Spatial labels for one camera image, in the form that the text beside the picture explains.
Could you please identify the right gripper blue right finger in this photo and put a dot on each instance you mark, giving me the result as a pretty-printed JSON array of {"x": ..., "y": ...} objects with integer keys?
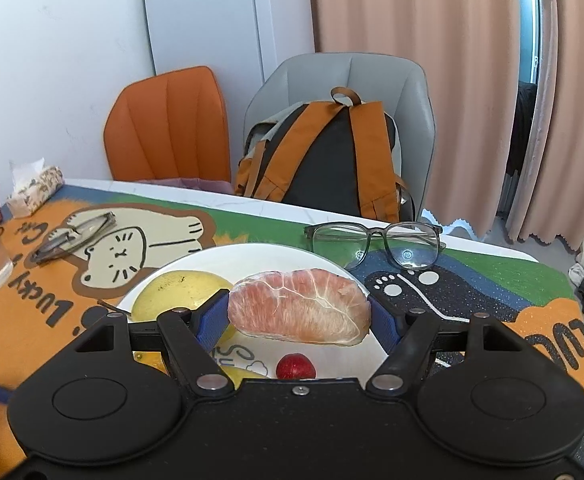
[{"x": 408, "y": 339}]

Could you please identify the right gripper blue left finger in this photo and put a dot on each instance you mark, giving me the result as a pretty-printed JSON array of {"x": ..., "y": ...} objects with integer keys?
[{"x": 189, "y": 336}]

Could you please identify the yellow pear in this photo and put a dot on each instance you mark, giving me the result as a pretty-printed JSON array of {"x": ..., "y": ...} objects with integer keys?
[
  {"x": 236, "y": 358},
  {"x": 176, "y": 289}
]

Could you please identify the peeled pomelo segment front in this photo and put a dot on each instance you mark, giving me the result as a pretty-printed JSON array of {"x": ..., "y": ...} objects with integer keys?
[{"x": 310, "y": 306}]

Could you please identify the red small fruit front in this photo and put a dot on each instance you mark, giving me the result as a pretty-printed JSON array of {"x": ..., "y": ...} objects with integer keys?
[{"x": 295, "y": 366}]

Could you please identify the colourful cat table mat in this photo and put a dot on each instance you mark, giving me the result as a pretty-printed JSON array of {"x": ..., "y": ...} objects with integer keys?
[{"x": 91, "y": 249}]

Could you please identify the orange black backpack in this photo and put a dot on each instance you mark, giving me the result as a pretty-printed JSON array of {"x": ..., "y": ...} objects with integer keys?
[{"x": 334, "y": 155}]

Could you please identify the orange chair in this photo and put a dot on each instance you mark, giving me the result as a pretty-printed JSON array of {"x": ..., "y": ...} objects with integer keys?
[{"x": 169, "y": 126}]

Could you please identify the tissue pack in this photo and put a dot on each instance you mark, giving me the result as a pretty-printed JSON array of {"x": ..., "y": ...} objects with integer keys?
[{"x": 33, "y": 184}]

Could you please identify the peach curtain right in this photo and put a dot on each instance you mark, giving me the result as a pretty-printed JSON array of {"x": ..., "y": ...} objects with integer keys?
[{"x": 549, "y": 201}]

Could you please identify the peach curtain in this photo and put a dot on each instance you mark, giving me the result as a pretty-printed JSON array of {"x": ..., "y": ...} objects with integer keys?
[
  {"x": 549, "y": 201},
  {"x": 449, "y": 76}
]

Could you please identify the grey chair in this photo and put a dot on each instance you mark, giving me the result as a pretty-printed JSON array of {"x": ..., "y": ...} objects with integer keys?
[{"x": 397, "y": 83}]

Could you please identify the white refrigerator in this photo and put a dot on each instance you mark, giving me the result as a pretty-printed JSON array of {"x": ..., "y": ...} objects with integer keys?
[{"x": 241, "y": 41}]

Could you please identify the peach curtain left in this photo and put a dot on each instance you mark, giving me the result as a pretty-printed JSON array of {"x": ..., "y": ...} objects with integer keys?
[{"x": 449, "y": 76}]

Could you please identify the dark thick frame glasses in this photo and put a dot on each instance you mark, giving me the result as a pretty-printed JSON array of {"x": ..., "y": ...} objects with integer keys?
[{"x": 409, "y": 245}]

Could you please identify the thin metal frame glasses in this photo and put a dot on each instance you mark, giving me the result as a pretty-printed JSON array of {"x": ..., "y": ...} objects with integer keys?
[{"x": 72, "y": 238}]

